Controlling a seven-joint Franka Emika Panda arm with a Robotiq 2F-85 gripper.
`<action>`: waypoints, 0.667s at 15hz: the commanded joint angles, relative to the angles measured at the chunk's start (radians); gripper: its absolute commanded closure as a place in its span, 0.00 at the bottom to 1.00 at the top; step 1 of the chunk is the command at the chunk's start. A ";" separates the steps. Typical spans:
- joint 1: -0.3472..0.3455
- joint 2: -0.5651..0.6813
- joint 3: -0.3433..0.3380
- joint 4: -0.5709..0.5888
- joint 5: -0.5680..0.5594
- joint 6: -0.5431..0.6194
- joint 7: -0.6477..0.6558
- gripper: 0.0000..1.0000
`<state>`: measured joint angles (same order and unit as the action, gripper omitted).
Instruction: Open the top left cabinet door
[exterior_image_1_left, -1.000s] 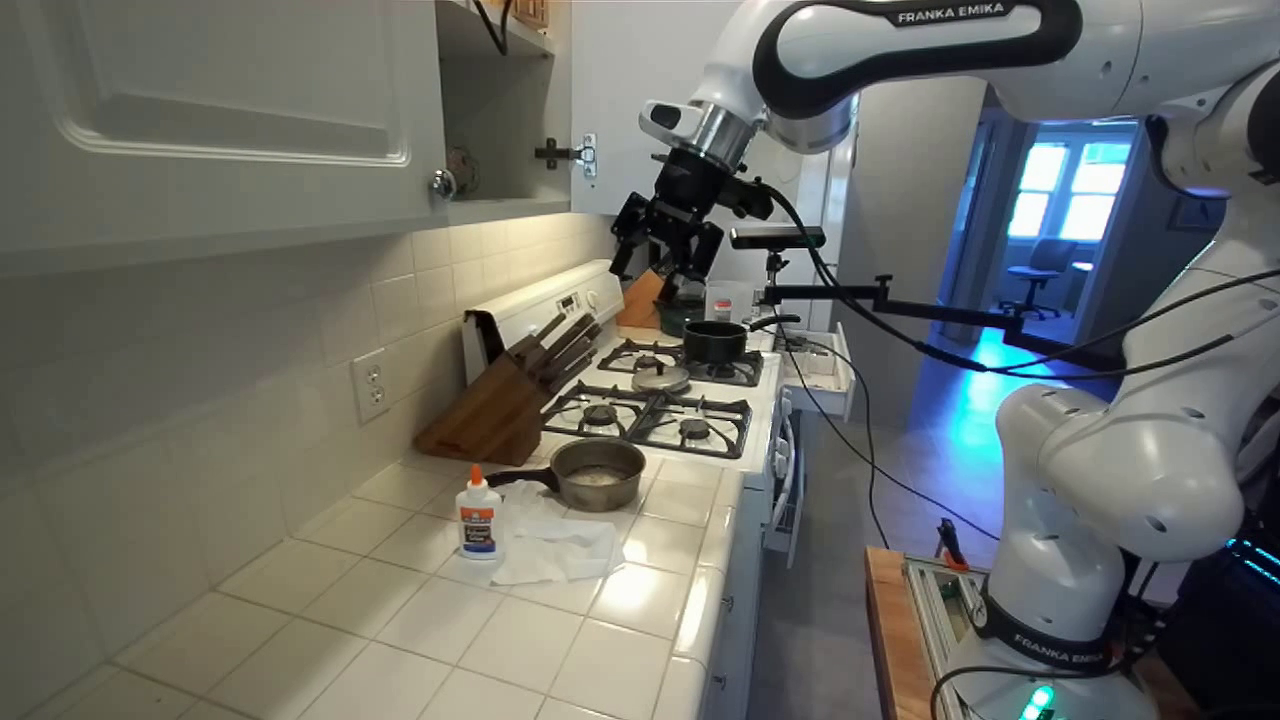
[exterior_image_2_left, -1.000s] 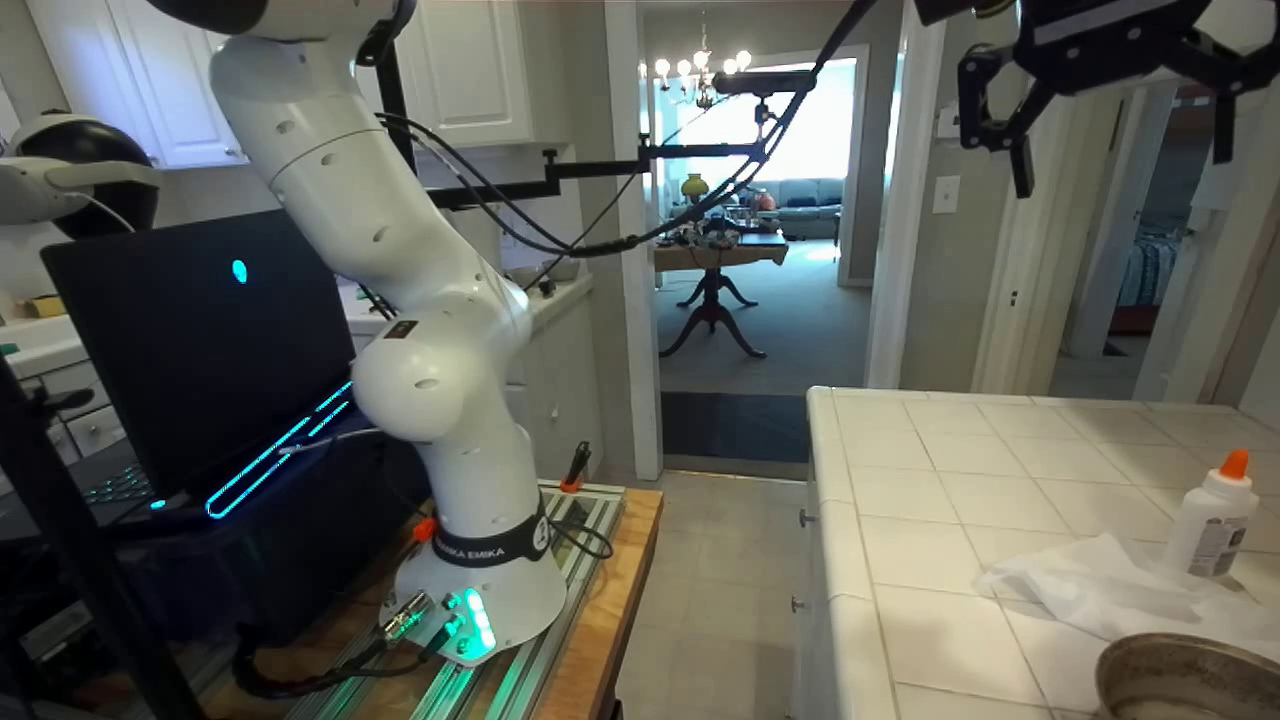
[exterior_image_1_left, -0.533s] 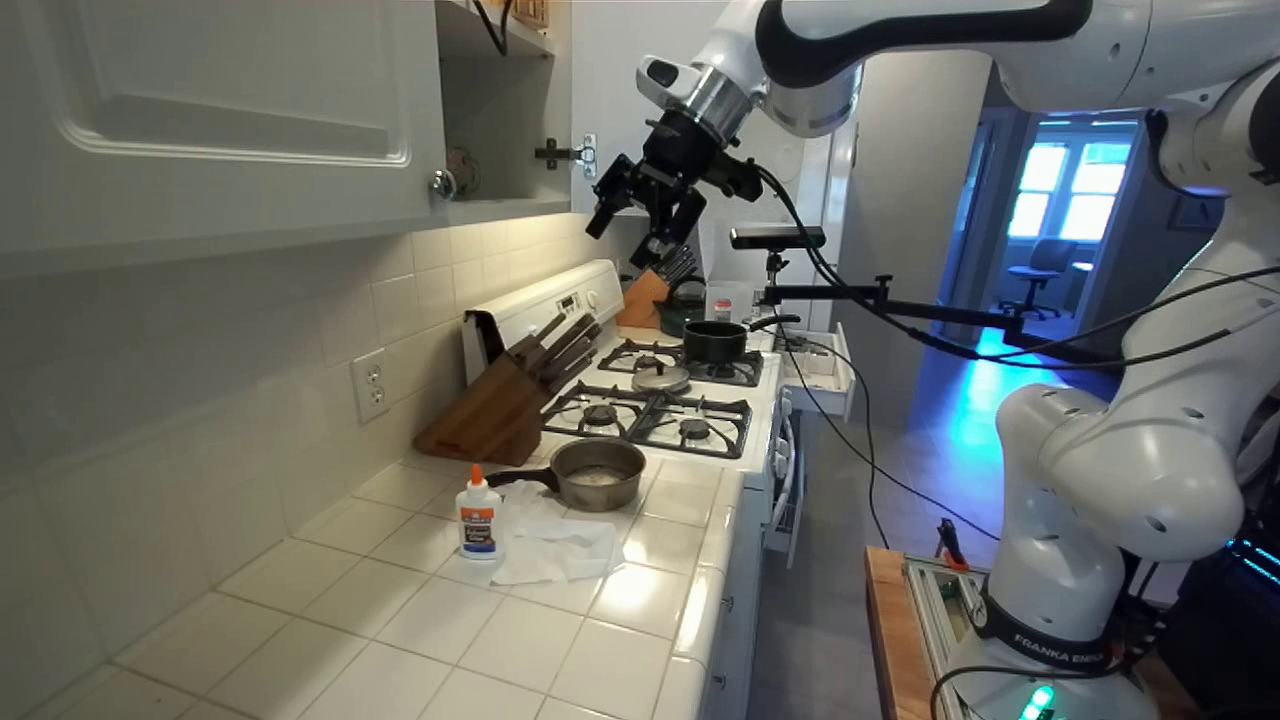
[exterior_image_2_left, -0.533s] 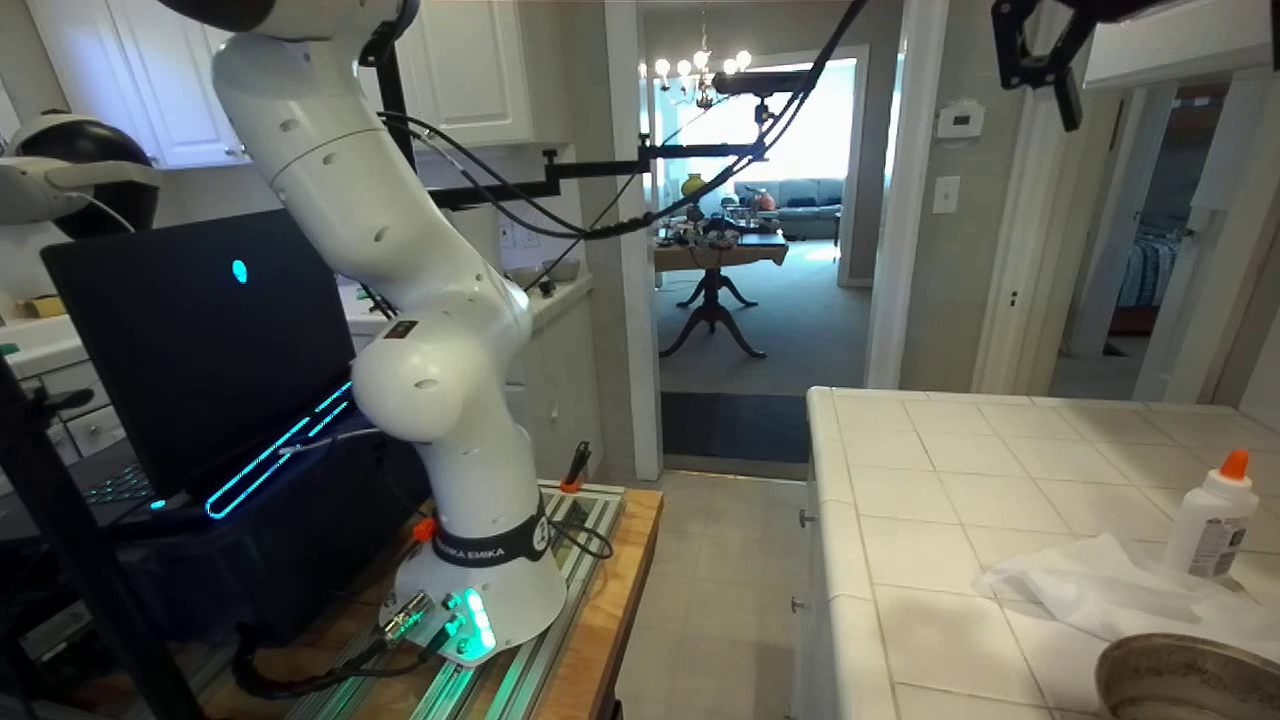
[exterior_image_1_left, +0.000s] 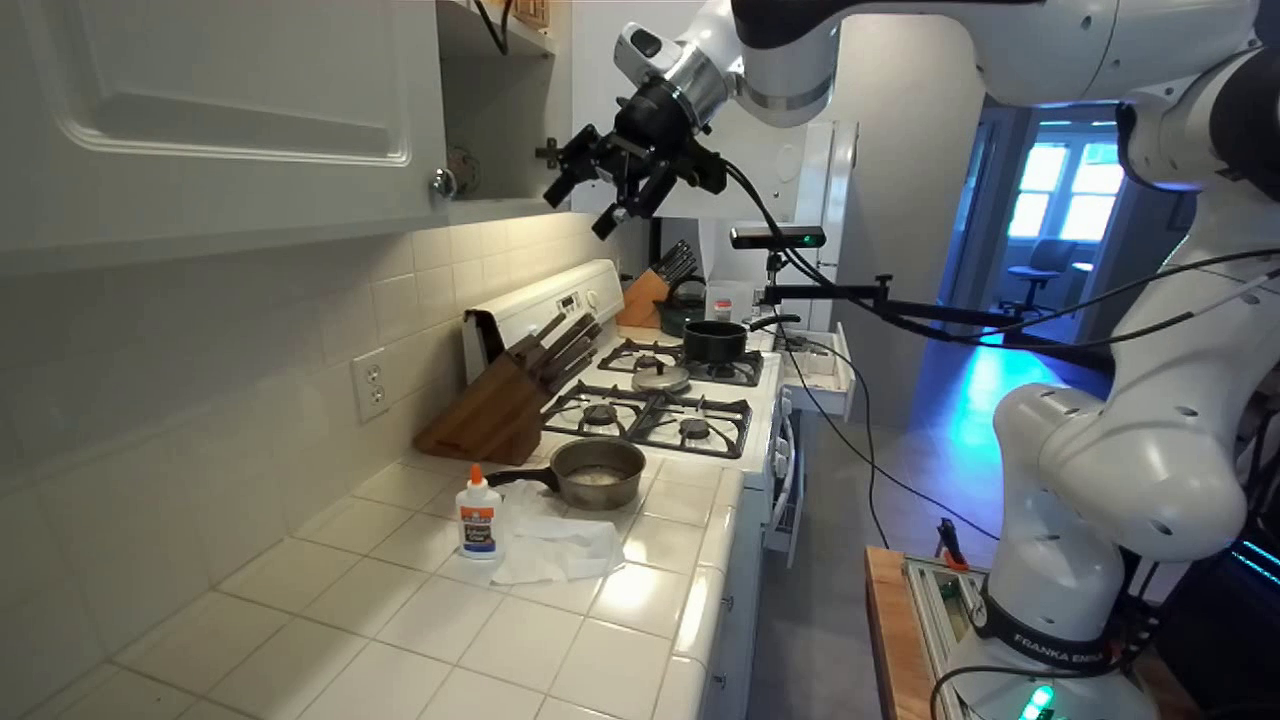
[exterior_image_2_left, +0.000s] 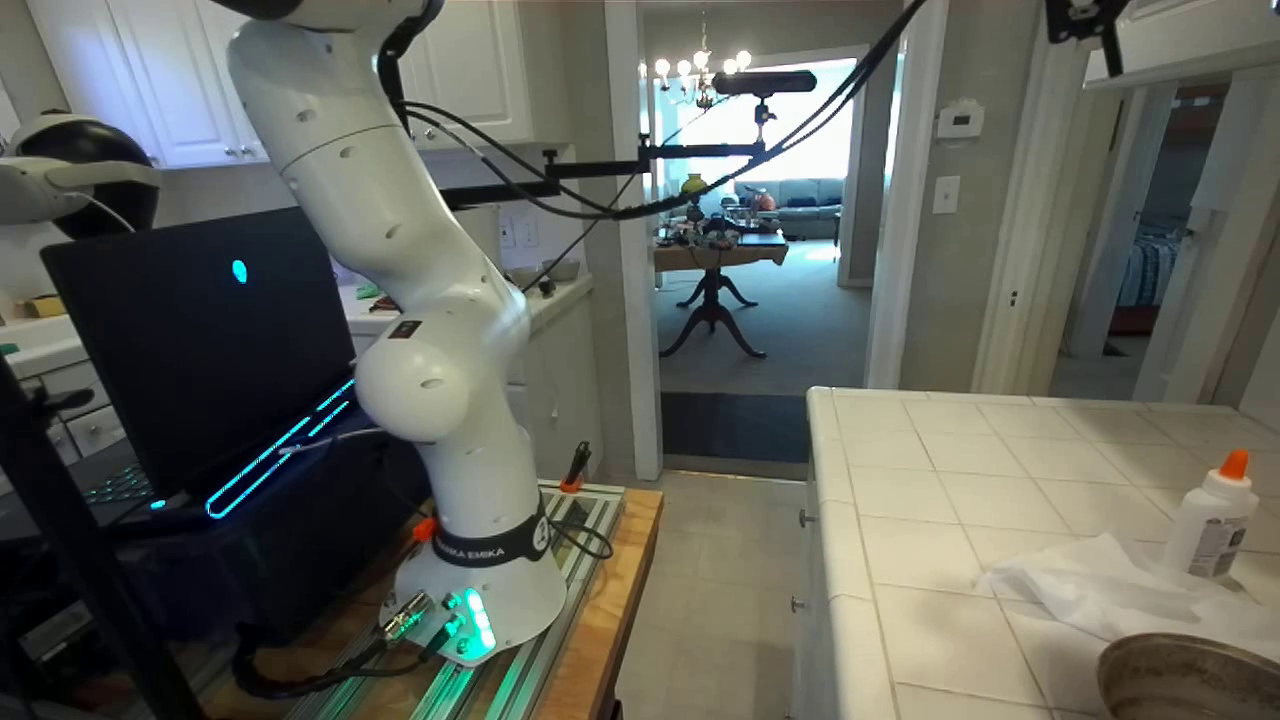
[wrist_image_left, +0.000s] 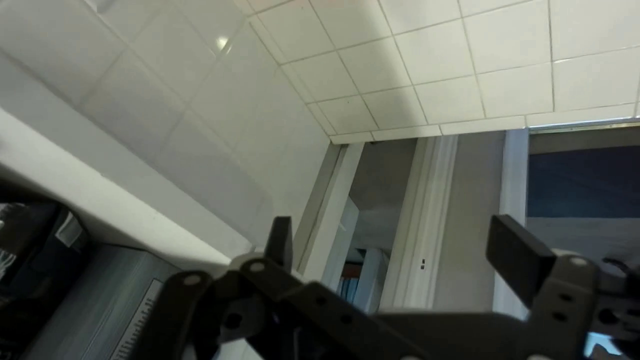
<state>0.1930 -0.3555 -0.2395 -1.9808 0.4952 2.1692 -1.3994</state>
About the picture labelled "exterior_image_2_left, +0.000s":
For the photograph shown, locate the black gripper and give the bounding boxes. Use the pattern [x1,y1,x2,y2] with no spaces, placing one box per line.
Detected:
[1041,0,1136,44]

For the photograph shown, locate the white upper cabinet body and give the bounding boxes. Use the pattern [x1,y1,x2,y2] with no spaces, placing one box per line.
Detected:
[1080,0,1280,96]

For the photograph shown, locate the white room door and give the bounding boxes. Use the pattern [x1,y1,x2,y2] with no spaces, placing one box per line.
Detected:
[1172,65,1280,405]

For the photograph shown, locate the lit chandelier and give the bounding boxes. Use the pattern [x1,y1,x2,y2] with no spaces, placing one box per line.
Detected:
[646,44,755,113]

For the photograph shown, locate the white glue bottle orange cap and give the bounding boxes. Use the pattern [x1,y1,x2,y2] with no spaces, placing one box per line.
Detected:
[1165,447,1266,584]

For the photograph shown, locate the white tiled kitchen counter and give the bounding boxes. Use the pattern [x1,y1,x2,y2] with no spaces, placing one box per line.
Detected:
[793,383,1280,720]

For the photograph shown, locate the white crumpled cloth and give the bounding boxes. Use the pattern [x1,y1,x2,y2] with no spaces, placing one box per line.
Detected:
[977,532,1280,665]

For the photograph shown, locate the dark round bowl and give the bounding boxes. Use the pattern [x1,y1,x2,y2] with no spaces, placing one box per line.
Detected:
[1091,631,1280,720]

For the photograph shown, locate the small red black connector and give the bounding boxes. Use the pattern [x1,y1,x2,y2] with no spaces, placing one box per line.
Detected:
[558,436,601,496]

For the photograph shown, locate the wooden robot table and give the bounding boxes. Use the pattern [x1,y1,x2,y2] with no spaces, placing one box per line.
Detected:
[195,485,668,720]

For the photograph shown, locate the black laptop with cyan light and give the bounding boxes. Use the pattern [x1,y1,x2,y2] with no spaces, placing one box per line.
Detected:
[37,206,436,646]

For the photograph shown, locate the white and black headset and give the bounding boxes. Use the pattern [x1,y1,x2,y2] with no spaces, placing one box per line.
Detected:
[0,113,163,243]

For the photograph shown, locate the black tripod leg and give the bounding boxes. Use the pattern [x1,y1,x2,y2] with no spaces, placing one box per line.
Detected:
[0,353,213,720]

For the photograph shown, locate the white wall thermostat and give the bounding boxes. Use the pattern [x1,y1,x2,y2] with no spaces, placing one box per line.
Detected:
[933,96,992,143]

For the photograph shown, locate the black gripper cable bundle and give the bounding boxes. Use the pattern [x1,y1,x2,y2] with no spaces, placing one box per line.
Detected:
[386,0,933,291]

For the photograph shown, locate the black stereo camera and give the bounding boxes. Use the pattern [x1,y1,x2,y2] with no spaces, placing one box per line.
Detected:
[710,68,820,102]

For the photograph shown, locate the black camera stand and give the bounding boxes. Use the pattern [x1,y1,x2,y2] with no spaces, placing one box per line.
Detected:
[436,94,783,218]

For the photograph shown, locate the white kitchen wall cabinets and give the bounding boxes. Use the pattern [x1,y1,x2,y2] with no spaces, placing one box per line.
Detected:
[23,0,536,172]

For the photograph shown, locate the black base cable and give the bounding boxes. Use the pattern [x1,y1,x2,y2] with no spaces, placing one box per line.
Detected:
[232,623,445,706]

